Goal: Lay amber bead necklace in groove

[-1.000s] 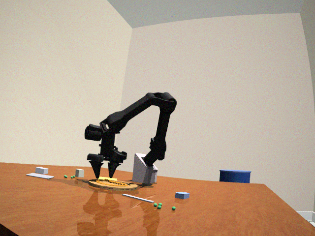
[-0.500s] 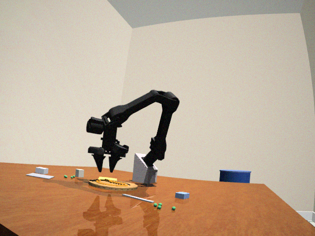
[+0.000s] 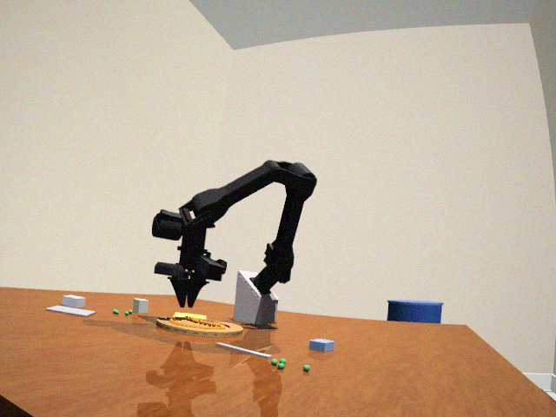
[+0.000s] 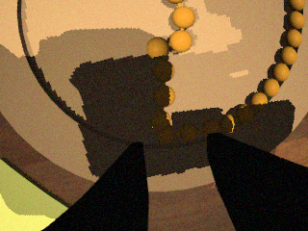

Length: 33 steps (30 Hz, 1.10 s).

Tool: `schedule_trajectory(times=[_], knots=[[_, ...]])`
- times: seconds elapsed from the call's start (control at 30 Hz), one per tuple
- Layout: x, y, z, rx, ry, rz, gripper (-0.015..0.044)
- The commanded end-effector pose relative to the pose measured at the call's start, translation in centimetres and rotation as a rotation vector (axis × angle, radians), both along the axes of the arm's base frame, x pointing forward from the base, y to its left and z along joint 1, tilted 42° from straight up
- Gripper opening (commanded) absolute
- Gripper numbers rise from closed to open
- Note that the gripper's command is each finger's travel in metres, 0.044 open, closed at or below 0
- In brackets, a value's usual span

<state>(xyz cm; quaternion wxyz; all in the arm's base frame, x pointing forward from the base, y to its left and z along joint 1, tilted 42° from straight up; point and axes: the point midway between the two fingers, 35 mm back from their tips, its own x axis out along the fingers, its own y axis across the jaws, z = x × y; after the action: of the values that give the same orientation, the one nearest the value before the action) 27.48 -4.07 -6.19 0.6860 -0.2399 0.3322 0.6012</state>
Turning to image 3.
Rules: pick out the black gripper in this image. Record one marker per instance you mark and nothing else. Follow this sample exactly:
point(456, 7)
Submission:
point(183, 286)

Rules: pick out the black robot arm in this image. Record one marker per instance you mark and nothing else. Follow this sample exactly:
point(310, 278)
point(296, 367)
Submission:
point(210, 205)

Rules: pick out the light blue flat block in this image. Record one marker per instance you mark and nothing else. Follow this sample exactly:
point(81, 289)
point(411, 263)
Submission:
point(321, 345)

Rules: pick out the white rectangular sheet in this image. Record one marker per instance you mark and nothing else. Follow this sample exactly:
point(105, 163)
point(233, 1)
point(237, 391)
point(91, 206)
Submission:
point(67, 310)

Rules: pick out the white flat bar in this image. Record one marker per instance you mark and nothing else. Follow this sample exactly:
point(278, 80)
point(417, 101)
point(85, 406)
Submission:
point(243, 350)

